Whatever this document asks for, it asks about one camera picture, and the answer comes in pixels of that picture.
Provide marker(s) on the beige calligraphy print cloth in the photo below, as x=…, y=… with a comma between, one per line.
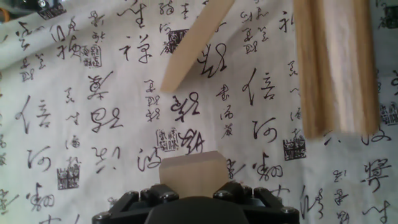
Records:
x=93, y=124

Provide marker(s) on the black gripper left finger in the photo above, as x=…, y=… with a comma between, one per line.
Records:
x=149, y=193

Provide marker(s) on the small wooden block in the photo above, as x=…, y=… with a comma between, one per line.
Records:
x=192, y=174

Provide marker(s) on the long light wooden plank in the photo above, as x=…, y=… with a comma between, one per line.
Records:
x=192, y=46

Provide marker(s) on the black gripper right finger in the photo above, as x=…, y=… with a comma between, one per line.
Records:
x=239, y=191

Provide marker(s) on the wooden picture frame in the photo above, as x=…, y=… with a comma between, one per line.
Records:
x=335, y=68

